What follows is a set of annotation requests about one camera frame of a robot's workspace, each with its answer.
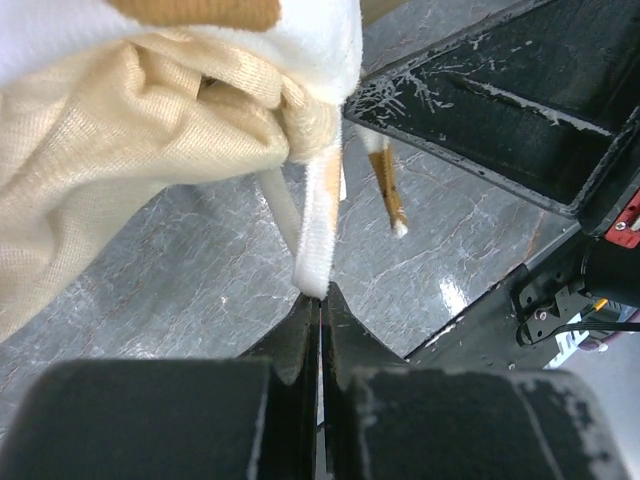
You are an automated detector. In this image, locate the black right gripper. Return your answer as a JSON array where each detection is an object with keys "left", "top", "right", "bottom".
[{"left": 345, "top": 1, "right": 639, "bottom": 307}]

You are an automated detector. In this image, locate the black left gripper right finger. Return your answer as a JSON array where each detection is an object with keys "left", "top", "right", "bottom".
[{"left": 321, "top": 285, "right": 625, "bottom": 479}]

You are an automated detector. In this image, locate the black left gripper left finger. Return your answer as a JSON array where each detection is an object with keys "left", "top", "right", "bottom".
[{"left": 1, "top": 296, "right": 320, "bottom": 479}]

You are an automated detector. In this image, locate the bear print cream quilt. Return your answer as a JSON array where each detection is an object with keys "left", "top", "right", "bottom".
[{"left": 1, "top": 1, "right": 396, "bottom": 338}]

